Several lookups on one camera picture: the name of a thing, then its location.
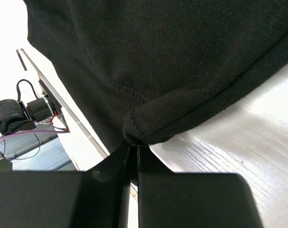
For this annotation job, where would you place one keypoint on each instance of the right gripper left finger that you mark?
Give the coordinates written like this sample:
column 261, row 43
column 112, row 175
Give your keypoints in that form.
column 96, row 198

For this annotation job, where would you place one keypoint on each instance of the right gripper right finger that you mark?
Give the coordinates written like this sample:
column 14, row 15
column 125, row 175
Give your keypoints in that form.
column 192, row 200

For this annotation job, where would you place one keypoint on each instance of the black skirt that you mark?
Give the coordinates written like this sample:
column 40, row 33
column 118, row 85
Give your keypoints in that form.
column 143, row 71

